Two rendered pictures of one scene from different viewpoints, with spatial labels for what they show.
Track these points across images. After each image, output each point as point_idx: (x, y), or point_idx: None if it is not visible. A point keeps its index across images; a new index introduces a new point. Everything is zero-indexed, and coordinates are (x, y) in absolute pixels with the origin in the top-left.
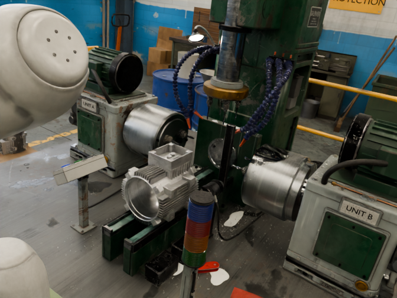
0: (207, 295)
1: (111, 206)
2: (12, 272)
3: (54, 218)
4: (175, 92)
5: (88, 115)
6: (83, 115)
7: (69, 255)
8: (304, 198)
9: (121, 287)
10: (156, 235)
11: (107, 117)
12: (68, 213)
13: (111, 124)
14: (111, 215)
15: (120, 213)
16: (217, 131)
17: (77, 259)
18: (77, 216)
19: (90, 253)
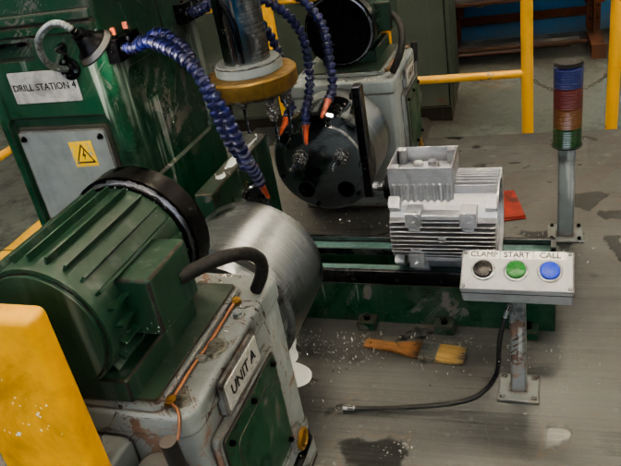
0: (512, 234)
1: (424, 393)
2: None
3: (543, 442)
4: (247, 145)
5: (256, 398)
6: (242, 425)
7: (595, 361)
8: (395, 104)
9: (579, 288)
10: None
11: (268, 334)
12: (508, 434)
13: (278, 336)
14: (453, 376)
15: (436, 369)
16: (237, 187)
17: (592, 349)
18: (504, 416)
19: (564, 344)
